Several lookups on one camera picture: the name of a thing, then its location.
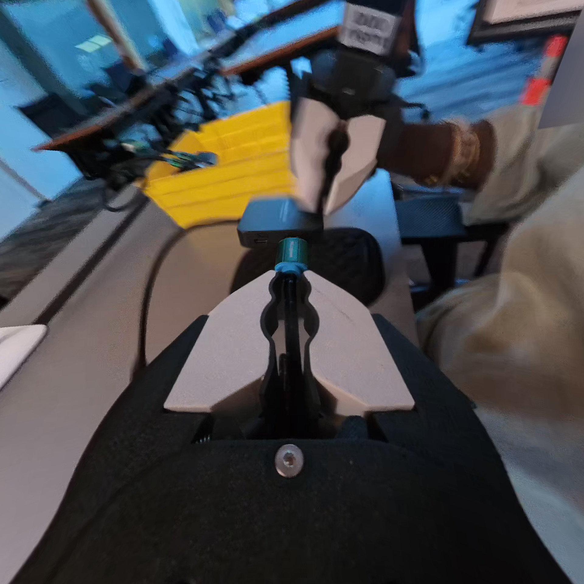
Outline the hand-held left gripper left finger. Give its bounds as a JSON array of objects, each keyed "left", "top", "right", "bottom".
[{"left": 163, "top": 269, "right": 278, "bottom": 414}]

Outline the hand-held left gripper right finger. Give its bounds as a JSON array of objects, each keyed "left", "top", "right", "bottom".
[{"left": 302, "top": 269, "right": 417, "bottom": 418}]

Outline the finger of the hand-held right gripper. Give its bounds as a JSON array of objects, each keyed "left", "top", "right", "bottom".
[
  {"left": 290, "top": 97, "right": 342, "bottom": 215},
  {"left": 324, "top": 114, "right": 388, "bottom": 216}
]

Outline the black square adapter hub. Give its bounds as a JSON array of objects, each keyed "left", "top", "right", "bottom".
[{"left": 136, "top": 197, "right": 325, "bottom": 371}]

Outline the black HDMI cable green plug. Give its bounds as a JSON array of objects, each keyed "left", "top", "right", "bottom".
[{"left": 273, "top": 236, "right": 311, "bottom": 432}]

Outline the person's right forearm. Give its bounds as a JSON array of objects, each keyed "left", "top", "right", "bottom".
[{"left": 449, "top": 107, "right": 584, "bottom": 224}]

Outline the person's right hand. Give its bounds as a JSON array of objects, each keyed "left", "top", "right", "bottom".
[{"left": 375, "top": 121, "right": 453, "bottom": 185}]

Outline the long wooden desk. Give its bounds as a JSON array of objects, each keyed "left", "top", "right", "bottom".
[{"left": 31, "top": 18, "right": 347, "bottom": 153}]

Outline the black office chair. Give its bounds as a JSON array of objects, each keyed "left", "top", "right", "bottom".
[{"left": 393, "top": 185, "right": 511, "bottom": 293}]

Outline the black quilted mat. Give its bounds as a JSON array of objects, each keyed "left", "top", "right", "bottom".
[{"left": 229, "top": 227, "right": 387, "bottom": 307}]

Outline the large black white marker board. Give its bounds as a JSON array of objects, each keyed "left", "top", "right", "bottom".
[{"left": 465, "top": 0, "right": 584, "bottom": 46}]

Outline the flat white object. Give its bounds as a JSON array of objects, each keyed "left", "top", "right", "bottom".
[{"left": 0, "top": 324, "right": 48, "bottom": 391}]

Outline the gold bracelet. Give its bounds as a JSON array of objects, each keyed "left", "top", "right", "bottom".
[{"left": 445, "top": 120, "right": 483, "bottom": 187}]

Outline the red striped post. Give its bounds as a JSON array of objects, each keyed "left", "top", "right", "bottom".
[{"left": 519, "top": 34, "right": 570, "bottom": 108}]

